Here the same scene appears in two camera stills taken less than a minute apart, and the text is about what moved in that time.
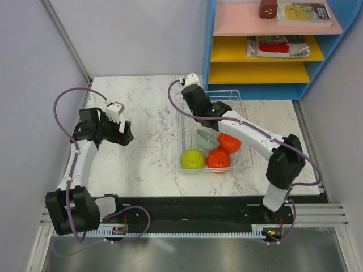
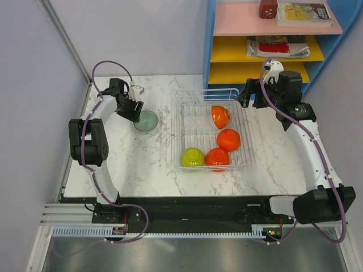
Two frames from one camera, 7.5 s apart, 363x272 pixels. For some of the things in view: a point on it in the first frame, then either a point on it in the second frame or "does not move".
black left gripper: (122, 139) to (133, 115)
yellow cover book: (303, 15) does not move
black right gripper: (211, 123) to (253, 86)
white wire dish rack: (199, 148) does not move
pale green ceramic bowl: (206, 141) to (148, 121)
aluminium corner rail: (50, 10) does not move
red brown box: (267, 9) does not move
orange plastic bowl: (229, 143) does not move
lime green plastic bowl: (192, 158) does not move
